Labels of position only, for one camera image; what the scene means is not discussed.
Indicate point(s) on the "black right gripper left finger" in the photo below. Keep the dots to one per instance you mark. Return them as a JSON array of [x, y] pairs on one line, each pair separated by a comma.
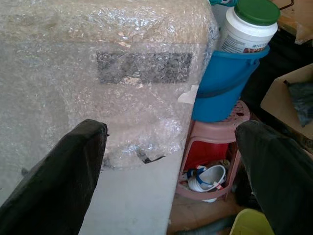
[[49, 183]]

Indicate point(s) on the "white jar with green lid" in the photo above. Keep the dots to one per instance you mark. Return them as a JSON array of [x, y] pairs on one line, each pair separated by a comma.
[[247, 31]]

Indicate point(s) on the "white and blue shoe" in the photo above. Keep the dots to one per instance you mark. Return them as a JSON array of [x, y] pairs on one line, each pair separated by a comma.
[[210, 176]]

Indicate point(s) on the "yellow-green plastic container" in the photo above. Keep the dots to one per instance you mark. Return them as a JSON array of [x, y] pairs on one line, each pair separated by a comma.
[[252, 222]]

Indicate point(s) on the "brown cardboard box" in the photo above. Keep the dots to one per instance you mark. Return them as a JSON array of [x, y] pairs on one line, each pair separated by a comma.
[[276, 98]]

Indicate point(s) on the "white top-load washing machine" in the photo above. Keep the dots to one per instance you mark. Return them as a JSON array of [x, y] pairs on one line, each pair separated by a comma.
[[134, 195]]

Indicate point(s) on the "teal plastic item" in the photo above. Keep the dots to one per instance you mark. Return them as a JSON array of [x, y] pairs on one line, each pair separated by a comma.
[[222, 2]]

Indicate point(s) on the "clear bubble wrap sheet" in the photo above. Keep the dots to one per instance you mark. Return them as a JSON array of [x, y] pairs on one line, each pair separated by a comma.
[[73, 49]]

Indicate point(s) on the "brown cardboard sheet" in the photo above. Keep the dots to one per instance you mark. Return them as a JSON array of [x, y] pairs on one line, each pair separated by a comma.
[[298, 17]]

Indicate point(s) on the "pink plastic stool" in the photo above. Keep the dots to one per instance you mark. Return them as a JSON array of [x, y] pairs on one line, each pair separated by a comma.
[[210, 131]]

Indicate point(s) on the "red plastic container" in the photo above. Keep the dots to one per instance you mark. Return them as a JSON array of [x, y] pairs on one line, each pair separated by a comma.
[[207, 151]]

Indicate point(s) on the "white tape piece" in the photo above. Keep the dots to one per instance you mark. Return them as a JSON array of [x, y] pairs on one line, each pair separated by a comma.
[[188, 95]]

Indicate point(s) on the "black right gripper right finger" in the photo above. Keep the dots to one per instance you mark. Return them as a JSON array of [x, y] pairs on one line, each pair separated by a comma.
[[281, 176]]

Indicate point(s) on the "dark plastic bag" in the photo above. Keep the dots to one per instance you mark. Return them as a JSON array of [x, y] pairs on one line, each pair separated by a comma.
[[302, 100]]

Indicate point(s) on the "blue plastic bucket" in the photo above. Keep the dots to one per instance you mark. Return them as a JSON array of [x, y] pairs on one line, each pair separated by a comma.
[[220, 85]]

